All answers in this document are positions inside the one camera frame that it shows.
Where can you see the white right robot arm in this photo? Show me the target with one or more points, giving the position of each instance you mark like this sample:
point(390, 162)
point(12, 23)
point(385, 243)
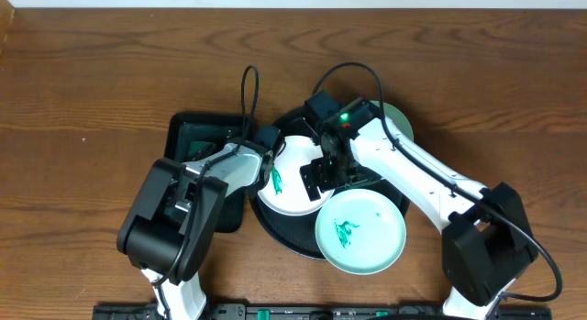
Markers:
point(487, 242)

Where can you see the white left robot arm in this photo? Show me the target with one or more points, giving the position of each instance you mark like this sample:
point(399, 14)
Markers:
point(169, 227)

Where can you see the black rectangular tray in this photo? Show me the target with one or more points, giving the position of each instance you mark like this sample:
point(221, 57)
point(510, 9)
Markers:
point(196, 135)

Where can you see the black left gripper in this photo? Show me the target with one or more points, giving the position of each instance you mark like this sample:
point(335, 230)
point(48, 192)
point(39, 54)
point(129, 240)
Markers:
point(268, 169)

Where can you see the white plate with green stain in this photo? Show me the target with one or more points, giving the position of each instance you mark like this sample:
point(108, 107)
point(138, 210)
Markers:
point(285, 192)

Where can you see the mint plate with green stain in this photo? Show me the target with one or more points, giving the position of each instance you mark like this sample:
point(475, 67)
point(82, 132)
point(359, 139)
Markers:
point(360, 231)

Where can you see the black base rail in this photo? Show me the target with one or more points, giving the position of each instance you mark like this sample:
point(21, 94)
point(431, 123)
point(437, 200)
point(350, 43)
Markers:
point(237, 311)

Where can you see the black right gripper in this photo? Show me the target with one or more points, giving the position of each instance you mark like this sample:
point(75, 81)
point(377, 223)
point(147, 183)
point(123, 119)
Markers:
point(365, 176)

